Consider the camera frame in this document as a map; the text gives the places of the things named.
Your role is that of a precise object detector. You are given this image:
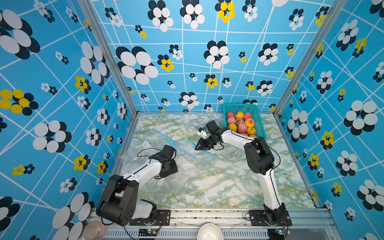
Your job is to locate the pink red peach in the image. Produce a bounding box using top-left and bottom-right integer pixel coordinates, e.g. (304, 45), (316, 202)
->
(237, 123), (248, 134)

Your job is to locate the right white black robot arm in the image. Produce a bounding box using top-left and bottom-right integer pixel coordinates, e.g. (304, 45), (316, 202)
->
(195, 128), (292, 227)

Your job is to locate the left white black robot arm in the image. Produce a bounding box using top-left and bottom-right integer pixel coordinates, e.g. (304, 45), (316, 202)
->
(96, 145), (178, 226)

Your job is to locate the pink peach in basket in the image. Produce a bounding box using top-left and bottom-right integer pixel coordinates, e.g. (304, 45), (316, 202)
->
(227, 117), (236, 125)

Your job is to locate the yellow peach in basket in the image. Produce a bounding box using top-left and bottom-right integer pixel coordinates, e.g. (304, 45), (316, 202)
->
(235, 112), (244, 119)

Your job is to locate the orange red peach in basket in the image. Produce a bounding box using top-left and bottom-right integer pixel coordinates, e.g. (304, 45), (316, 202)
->
(245, 118), (255, 128)

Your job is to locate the teal plastic basket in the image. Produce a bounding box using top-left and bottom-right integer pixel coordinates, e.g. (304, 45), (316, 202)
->
(223, 101), (267, 140)

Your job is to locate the white bowl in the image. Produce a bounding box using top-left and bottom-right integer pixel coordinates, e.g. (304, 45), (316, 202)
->
(197, 223), (224, 240)

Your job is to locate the pink translucent object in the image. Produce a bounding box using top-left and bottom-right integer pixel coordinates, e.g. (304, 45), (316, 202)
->
(83, 221), (107, 240)

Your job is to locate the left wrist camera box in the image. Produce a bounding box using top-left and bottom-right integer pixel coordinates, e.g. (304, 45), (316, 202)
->
(161, 145), (177, 160)

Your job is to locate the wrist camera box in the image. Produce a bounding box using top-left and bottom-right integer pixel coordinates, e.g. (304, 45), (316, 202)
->
(161, 145), (177, 160)
(198, 121), (221, 136)

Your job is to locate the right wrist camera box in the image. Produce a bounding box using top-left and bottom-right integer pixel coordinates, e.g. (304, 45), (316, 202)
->
(198, 121), (221, 136)

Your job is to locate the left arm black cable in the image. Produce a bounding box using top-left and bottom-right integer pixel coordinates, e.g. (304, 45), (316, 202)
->
(136, 147), (163, 164)

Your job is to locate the aluminium front rail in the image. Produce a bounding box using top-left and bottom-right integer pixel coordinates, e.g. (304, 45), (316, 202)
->
(100, 209), (342, 240)

